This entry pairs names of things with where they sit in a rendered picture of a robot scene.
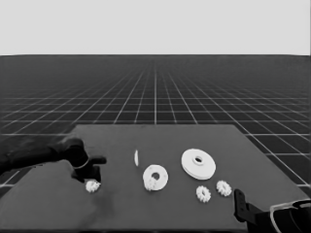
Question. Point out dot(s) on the white round pinned carrier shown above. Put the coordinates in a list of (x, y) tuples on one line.
[(163, 177)]

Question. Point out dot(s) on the large thick white disc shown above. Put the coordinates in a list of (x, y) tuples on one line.
[(207, 166)]

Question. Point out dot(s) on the small white toothed gear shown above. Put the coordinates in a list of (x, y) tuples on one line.
[(147, 185), (88, 187), (199, 195), (220, 189)]

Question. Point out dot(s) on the small thin T-shaped piece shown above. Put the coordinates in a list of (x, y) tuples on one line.
[(136, 158)]

